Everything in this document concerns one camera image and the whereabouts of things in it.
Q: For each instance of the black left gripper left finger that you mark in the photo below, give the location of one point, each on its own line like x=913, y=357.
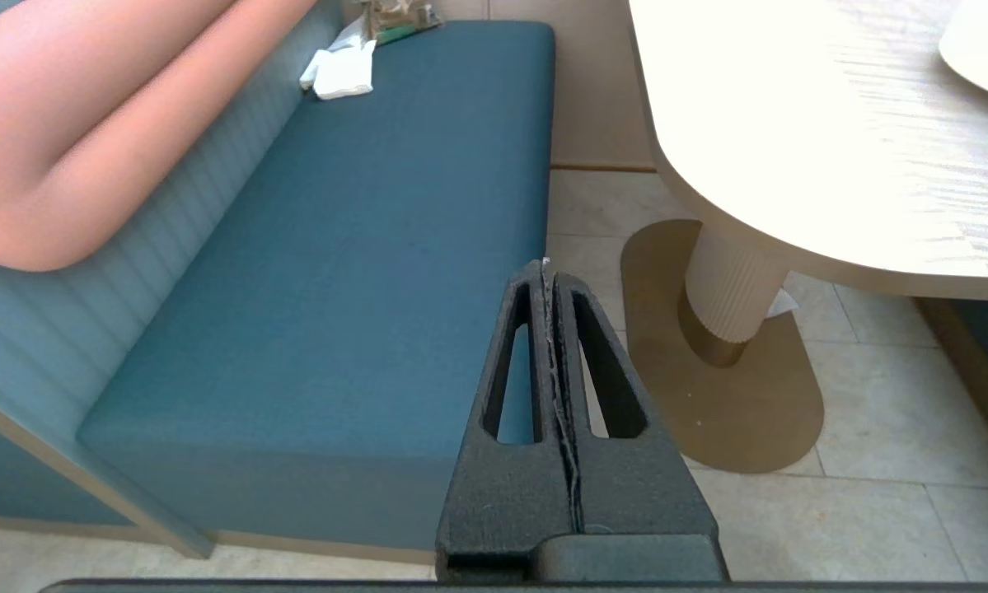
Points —
x=506, y=494

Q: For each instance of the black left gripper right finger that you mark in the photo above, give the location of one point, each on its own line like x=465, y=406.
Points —
x=634, y=494

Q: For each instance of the teal striped bench backrest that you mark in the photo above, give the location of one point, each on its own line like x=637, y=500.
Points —
x=106, y=321

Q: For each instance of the white folded napkin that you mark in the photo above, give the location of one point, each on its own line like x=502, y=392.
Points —
x=344, y=76

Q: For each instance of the crumpled brown snack bag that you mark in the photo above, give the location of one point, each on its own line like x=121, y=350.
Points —
x=399, y=18

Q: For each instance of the pink bolster cushion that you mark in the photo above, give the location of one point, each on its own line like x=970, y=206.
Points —
x=90, y=123

